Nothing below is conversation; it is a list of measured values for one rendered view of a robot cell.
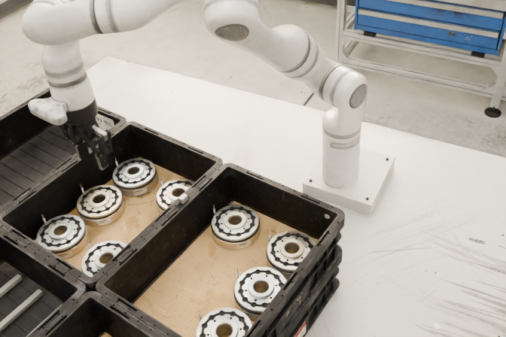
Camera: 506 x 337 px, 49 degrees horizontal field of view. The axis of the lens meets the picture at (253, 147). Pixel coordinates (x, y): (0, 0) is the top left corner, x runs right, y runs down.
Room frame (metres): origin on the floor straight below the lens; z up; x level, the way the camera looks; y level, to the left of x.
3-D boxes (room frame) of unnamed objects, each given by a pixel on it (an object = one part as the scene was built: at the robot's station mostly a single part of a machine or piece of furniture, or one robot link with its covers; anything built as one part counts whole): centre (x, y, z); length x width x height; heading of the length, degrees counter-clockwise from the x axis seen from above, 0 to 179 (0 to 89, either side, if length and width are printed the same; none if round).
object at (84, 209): (0.91, 0.35, 0.86); 0.10 x 0.10 x 0.01
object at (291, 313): (0.68, 0.06, 0.87); 0.40 x 0.30 x 0.11; 142
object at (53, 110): (0.88, 0.34, 1.18); 0.11 x 0.09 x 0.06; 141
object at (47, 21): (0.88, 0.30, 1.32); 0.14 x 0.09 x 0.07; 86
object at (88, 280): (0.87, 0.30, 0.92); 0.40 x 0.30 x 0.02; 142
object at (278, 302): (0.68, 0.06, 0.92); 0.40 x 0.30 x 0.02; 142
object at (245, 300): (0.64, 0.01, 0.86); 0.10 x 0.10 x 0.01
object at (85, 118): (0.89, 0.33, 1.11); 0.08 x 0.08 x 0.09
